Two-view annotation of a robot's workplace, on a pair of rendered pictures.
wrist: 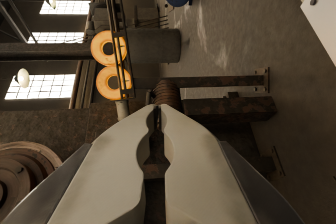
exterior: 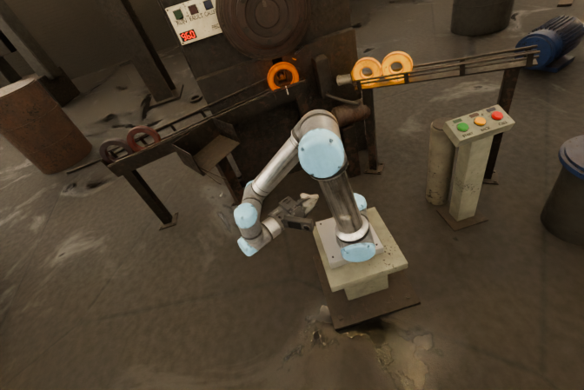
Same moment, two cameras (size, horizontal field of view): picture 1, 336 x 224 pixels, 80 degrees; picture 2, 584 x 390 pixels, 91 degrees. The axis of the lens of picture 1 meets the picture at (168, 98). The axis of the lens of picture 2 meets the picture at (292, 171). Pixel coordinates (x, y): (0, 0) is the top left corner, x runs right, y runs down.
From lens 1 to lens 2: 109 cm
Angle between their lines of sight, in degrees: 44
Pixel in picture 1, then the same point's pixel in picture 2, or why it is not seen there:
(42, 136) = not seen: outside the picture
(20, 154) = (300, 9)
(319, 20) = not seen: hidden behind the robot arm
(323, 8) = not seen: hidden behind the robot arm
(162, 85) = (365, 110)
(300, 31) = (394, 196)
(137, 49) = not seen: outside the picture
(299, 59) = (377, 194)
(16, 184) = (280, 29)
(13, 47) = not seen: outside the picture
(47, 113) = not seen: outside the picture
